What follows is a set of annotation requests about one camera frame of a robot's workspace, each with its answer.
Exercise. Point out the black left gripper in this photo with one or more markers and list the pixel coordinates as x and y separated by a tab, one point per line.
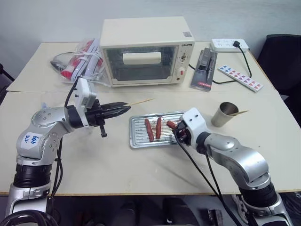
97	115

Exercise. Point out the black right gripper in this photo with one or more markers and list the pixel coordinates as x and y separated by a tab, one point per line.
183	136

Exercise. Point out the short red sausage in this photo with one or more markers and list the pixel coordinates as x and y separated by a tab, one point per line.
170	124

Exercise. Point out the thin wooden skewer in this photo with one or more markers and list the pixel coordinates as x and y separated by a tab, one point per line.
240	112
141	101

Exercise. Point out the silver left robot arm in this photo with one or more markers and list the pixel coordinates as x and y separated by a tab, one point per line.
43	141

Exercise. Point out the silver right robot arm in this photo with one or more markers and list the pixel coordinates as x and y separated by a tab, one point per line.
244	161

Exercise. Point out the long red sausage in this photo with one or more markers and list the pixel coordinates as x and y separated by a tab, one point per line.
158	128
149	130

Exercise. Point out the silver ribbed metal tray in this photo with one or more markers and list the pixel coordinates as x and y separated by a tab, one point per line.
141	141

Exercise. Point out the silver metal cup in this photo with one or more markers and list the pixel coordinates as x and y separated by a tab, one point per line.
222	117

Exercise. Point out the black and grey tool case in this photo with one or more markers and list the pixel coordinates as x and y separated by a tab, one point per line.
204	70

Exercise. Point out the red and white packets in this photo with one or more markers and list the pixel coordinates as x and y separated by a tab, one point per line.
75	62

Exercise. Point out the clear plastic bag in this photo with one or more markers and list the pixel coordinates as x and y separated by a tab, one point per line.
80	50

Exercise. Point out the white strip red blue marks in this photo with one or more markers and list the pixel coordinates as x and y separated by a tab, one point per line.
240	77

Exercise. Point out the cream toaster oven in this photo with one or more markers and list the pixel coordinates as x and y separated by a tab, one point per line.
145	30

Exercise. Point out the white handwritten paper label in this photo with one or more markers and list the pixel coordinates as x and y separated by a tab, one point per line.
31	141

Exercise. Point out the white power strip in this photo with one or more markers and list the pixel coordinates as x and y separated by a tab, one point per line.
223	44

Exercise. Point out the black power plug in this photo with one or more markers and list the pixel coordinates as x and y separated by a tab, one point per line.
237	44

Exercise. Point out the black chair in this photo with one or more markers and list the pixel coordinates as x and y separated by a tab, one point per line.
282	61

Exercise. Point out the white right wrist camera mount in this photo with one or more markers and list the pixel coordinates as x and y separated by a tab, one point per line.
195	122

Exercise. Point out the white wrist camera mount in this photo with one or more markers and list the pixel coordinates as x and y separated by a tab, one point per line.
83	93
195	122

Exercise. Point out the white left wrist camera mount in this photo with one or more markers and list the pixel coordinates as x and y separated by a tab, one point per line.
83	93

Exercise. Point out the dark chair frame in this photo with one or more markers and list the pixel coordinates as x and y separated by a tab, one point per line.
4	75

